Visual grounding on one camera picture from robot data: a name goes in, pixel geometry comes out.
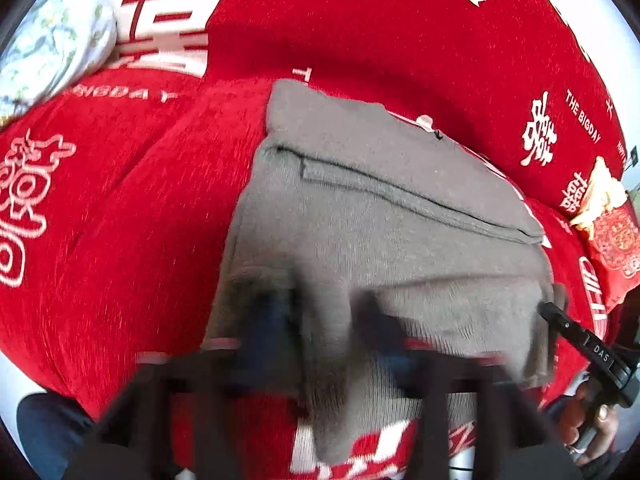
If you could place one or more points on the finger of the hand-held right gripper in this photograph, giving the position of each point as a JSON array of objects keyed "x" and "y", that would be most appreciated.
[{"x": 575, "y": 332}]

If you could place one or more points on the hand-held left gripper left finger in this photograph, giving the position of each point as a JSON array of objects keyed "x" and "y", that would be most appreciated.
[{"x": 270, "y": 332}]

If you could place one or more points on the red patterned cushion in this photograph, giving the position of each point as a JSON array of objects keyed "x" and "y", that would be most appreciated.
[{"x": 617, "y": 250}]

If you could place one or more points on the person's right hand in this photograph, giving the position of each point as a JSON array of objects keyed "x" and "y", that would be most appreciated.
[{"x": 575, "y": 415}]

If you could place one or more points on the grey knit sweater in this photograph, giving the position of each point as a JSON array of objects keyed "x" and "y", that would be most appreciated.
[{"x": 375, "y": 220}]

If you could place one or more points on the red sofa with white print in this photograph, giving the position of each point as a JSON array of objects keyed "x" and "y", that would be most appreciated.
[{"x": 150, "y": 260}]

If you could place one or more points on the person's blue jeans leg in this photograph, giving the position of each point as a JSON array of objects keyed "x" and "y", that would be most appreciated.
[{"x": 50, "y": 440}]

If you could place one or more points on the white floral blanket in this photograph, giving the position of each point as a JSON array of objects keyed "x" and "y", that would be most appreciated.
[{"x": 55, "y": 40}]

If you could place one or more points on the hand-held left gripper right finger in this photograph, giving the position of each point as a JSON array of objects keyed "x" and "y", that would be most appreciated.
[{"x": 395, "y": 347}]

